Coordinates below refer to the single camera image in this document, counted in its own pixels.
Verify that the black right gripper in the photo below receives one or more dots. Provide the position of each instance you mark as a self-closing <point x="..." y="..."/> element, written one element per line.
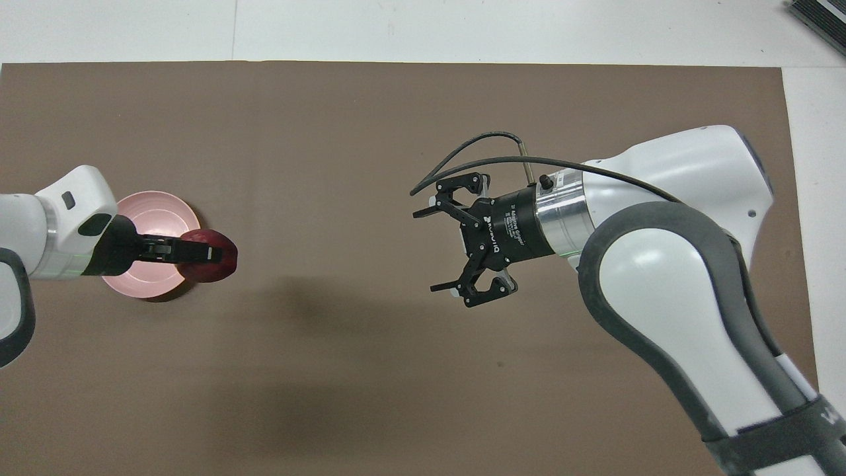
<point x="509" y="228"/>

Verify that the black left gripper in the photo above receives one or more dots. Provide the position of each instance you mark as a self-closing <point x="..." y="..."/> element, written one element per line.
<point x="119" y="248"/>

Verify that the red apple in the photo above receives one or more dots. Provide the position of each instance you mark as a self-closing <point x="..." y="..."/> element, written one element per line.
<point x="225" y="261"/>

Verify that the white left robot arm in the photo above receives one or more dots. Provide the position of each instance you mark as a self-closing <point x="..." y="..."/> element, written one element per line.
<point x="26" y="231"/>

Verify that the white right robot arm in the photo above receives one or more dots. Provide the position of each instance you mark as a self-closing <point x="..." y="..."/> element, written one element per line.
<point x="661" y="284"/>

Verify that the pink plate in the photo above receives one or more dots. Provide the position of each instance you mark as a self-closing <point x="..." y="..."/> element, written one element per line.
<point x="158" y="211"/>

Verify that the brown table mat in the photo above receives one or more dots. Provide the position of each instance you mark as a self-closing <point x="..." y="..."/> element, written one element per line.
<point x="330" y="370"/>

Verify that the dark ribbed device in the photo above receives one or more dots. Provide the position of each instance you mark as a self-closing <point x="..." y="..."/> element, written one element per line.
<point x="823" y="16"/>

